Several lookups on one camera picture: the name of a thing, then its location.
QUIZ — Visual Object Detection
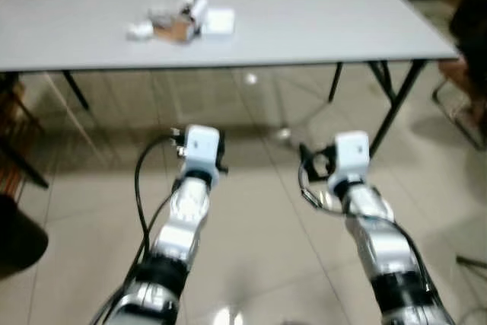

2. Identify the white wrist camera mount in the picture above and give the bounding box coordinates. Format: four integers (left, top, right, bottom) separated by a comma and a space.
183, 125, 223, 177
327, 132, 371, 185

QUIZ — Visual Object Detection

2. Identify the person in dark clothes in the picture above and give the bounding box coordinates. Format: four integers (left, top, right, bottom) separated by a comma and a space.
440, 0, 487, 124

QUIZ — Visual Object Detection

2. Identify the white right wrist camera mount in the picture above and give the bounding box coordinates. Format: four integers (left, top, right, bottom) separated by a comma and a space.
327, 132, 371, 185

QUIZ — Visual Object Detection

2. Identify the white cardboard box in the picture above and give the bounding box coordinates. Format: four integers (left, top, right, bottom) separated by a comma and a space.
202, 8, 235, 35

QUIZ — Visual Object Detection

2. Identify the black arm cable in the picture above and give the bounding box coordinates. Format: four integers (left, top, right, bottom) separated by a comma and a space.
90, 133, 187, 325
298, 161, 457, 325

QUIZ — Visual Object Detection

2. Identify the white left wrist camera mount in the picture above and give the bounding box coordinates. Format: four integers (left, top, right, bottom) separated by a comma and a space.
183, 125, 223, 177

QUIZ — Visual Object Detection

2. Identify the black soft bag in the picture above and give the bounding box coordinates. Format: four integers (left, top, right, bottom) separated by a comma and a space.
0, 196, 49, 280

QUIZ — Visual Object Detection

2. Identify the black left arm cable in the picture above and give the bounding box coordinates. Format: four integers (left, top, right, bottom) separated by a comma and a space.
90, 133, 187, 325

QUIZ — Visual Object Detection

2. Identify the white crumpled paper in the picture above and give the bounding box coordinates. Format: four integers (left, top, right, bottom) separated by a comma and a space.
126, 22, 155, 40

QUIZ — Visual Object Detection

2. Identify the grey table with black legs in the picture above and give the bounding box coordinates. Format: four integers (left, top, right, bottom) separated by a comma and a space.
0, 0, 460, 189

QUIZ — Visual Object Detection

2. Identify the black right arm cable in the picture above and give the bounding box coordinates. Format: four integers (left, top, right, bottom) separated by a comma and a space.
298, 161, 457, 325

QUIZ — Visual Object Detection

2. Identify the white plastic bottle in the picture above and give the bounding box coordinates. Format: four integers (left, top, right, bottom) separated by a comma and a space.
179, 0, 208, 21

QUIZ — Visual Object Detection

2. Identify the brown wooden rack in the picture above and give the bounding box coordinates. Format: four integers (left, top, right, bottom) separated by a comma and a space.
0, 74, 39, 196

